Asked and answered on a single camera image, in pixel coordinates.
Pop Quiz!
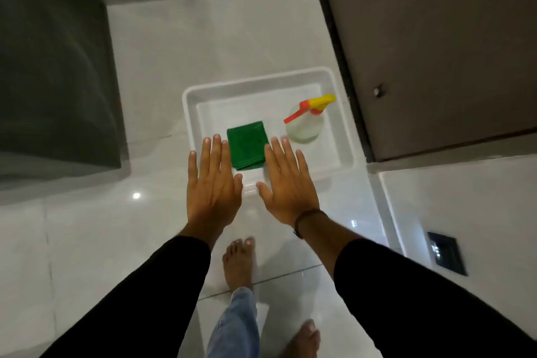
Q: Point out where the green folded cloth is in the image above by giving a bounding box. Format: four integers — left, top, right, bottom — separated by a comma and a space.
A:
227, 121, 269, 171

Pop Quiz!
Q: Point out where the white plastic tray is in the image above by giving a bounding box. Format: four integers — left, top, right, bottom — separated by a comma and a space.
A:
182, 67, 356, 197

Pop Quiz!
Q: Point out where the black wall switch plate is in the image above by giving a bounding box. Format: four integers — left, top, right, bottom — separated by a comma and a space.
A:
427, 231, 468, 277

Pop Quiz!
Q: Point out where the person's right hand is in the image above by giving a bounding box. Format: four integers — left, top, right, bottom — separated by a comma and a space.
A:
255, 136, 321, 229

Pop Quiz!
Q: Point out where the person's foot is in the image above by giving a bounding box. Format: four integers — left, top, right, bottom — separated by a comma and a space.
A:
279, 319, 321, 358
222, 237, 256, 293

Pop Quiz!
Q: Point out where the black wrist band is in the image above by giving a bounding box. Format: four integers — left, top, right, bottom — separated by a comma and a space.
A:
293, 209, 328, 239

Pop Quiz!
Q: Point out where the person's right foot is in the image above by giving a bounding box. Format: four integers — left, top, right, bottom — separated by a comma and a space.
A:
279, 319, 321, 358

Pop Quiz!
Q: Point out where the person's left forearm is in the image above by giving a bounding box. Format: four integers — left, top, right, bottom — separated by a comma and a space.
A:
39, 221, 223, 358

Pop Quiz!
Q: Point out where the brown wooden door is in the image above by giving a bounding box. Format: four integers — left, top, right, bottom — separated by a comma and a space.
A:
315, 0, 537, 163

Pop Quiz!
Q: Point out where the clear spray bottle yellow nozzle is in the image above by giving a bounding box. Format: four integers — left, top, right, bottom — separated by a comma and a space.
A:
283, 94, 337, 145

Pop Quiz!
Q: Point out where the blue jeans leg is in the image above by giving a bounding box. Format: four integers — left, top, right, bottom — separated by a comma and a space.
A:
205, 287, 261, 358

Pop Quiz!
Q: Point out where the person's left foot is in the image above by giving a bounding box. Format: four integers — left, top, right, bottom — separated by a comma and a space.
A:
222, 237, 256, 293

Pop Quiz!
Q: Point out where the person's right forearm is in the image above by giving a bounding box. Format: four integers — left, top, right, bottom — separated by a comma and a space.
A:
294, 212, 537, 358

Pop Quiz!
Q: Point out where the person's left hand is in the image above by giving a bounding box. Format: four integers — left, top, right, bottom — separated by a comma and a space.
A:
186, 134, 244, 237

